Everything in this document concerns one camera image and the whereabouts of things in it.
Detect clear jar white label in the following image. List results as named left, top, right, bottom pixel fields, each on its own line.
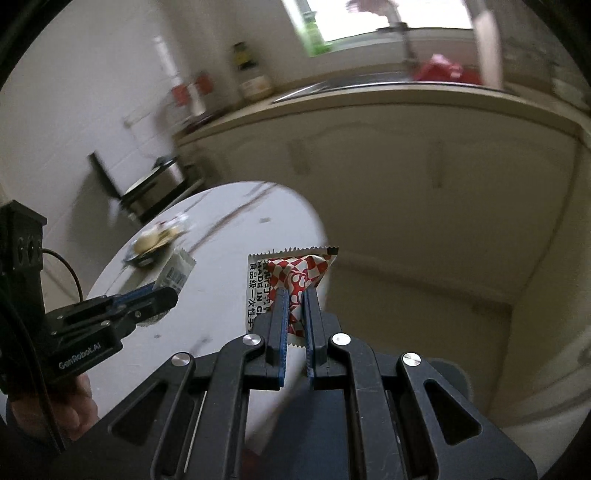
left=240, top=69, right=274, bottom=102

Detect cream kitchen cabinet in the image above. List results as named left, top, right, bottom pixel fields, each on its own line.
left=173, top=83, right=591, bottom=425

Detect window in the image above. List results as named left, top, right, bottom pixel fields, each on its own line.
left=281, top=0, right=481, bottom=57

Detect white round marble table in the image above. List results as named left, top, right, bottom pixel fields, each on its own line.
left=85, top=181, right=329, bottom=462

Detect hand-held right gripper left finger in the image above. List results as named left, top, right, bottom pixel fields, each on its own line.
left=99, top=287, right=291, bottom=480

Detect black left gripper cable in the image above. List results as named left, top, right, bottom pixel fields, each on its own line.
left=0, top=249, right=85, bottom=455

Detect wire cup rack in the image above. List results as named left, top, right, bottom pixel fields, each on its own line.
left=159, top=71, right=220, bottom=127

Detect metal faucet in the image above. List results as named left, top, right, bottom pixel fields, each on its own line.
left=378, top=18, right=422, bottom=71

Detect green bottle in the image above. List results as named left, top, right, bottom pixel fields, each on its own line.
left=300, top=11, right=333, bottom=57

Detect steel sink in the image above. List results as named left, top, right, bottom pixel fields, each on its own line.
left=272, top=69, right=509, bottom=103

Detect yellow food scraps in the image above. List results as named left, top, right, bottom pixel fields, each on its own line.
left=131, top=220, right=186, bottom=254

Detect grey storage rack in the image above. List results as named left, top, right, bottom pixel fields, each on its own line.
left=120, top=161, right=205, bottom=227

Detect person's leg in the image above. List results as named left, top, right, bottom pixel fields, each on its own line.
left=242, top=383, right=356, bottom=480

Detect steel rice cooker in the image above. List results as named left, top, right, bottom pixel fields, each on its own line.
left=88, top=150, right=185, bottom=217

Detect person's left forearm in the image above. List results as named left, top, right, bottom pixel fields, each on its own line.
left=0, top=415, right=112, bottom=480

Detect black dish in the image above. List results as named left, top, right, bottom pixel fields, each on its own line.
left=122, top=231, right=195, bottom=269

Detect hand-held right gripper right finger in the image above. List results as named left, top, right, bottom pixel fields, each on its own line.
left=302, top=287, right=539, bottom=480

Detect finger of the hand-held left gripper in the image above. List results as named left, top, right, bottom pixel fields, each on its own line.
left=110, top=281, right=161, bottom=311
left=117, top=287, right=180, bottom=325

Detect white barcode wrapper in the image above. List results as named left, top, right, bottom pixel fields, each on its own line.
left=157, top=247, right=197, bottom=291

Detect dark bottle yellow label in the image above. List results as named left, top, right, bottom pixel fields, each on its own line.
left=231, top=41, right=258, bottom=73

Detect red checkered white packet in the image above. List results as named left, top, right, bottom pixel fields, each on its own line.
left=244, top=244, right=340, bottom=347

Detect person's left hand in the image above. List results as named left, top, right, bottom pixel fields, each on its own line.
left=4, top=374, right=100, bottom=444

